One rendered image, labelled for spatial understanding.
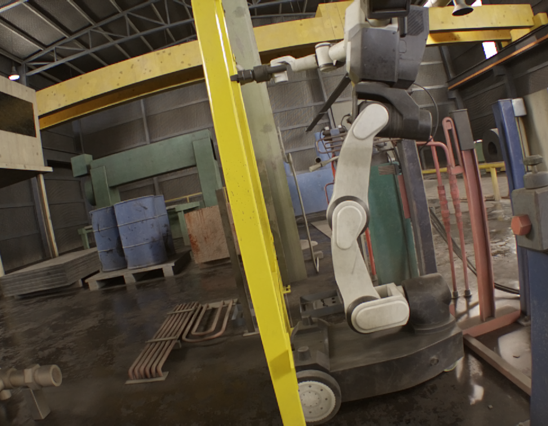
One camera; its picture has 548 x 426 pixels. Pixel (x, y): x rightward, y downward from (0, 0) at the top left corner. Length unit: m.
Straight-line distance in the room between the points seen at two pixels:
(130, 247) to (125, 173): 6.82
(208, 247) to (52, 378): 3.47
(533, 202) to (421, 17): 0.85
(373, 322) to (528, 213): 0.74
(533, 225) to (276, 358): 0.62
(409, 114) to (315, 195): 6.47
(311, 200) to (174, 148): 5.09
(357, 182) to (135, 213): 4.15
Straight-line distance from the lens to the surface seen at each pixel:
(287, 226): 3.39
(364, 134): 1.37
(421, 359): 1.42
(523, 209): 0.93
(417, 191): 2.01
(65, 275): 6.01
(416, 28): 1.49
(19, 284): 6.48
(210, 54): 0.88
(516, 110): 1.84
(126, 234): 5.38
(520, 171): 1.81
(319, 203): 7.83
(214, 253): 5.00
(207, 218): 4.96
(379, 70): 1.42
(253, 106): 3.45
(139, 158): 11.94
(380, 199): 2.53
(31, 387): 1.96
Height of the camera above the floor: 0.78
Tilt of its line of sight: 4 degrees down
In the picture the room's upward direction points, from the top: 12 degrees counter-clockwise
